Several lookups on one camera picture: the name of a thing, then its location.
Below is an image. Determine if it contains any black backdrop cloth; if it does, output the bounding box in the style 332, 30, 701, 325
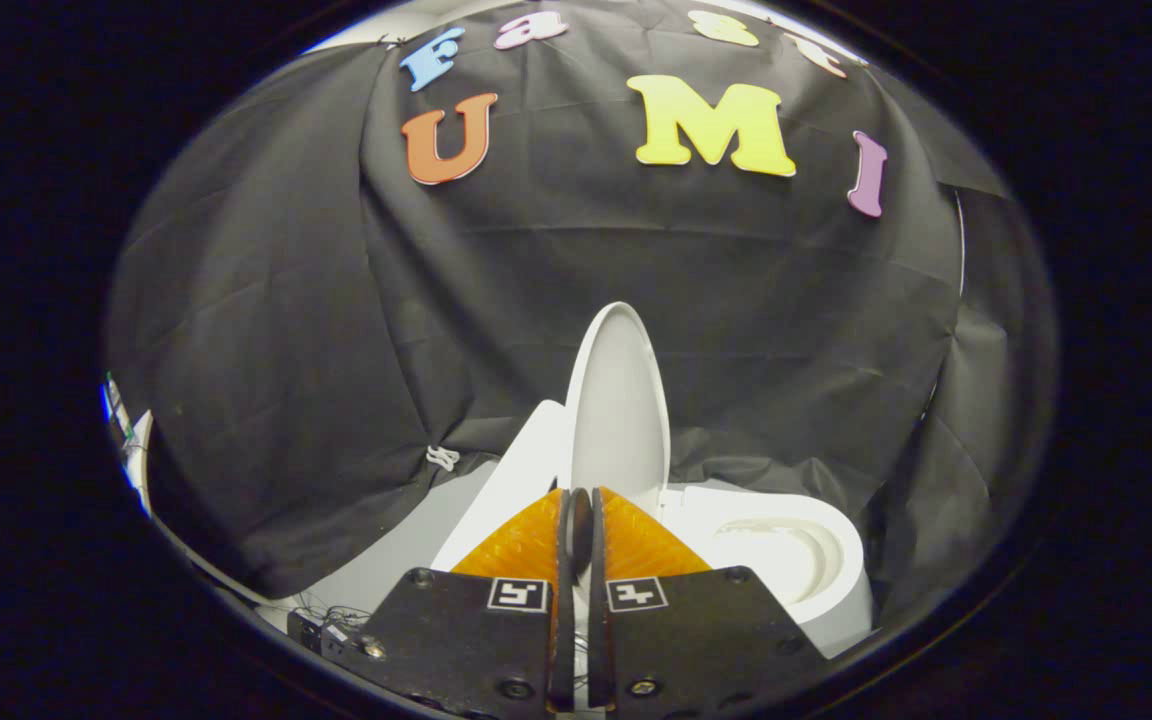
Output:
104, 0, 1059, 626

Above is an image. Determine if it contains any tangled black cable bundle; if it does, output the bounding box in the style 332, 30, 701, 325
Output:
284, 592, 379, 641

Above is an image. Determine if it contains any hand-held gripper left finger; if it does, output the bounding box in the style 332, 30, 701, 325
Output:
321, 488, 577, 716

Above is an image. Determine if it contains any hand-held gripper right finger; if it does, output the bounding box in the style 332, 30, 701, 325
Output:
591, 487, 829, 716

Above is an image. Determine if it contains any white toilet tank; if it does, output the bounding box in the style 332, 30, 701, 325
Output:
432, 399, 577, 573

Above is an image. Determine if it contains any small black box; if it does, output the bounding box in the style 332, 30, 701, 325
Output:
286, 612, 329, 653

